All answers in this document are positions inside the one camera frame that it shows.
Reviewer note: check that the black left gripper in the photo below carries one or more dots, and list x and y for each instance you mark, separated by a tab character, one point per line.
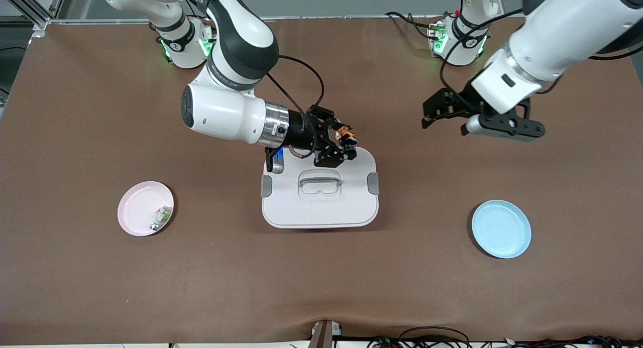
456	103

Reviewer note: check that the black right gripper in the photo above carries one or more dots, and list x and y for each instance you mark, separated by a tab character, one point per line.
302	128

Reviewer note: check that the orange push-button switch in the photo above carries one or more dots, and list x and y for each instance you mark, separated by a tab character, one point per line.
345	133

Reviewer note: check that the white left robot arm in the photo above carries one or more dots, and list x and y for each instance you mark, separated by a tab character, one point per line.
562	31

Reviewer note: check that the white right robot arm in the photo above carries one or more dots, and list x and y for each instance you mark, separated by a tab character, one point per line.
221	112

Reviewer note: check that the white lidded storage box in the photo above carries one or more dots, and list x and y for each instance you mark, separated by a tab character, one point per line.
301	207

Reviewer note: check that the light blue round plate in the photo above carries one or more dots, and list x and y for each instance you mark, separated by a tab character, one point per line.
502	230

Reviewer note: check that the pink round plate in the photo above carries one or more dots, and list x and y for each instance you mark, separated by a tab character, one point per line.
135	212

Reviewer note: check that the green and white switch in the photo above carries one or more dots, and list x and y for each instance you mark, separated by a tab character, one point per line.
162	217

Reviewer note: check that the brown camera post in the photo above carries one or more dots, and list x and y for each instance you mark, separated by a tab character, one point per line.
321	335

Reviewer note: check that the aluminium frame profile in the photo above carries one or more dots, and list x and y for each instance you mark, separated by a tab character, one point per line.
35	14

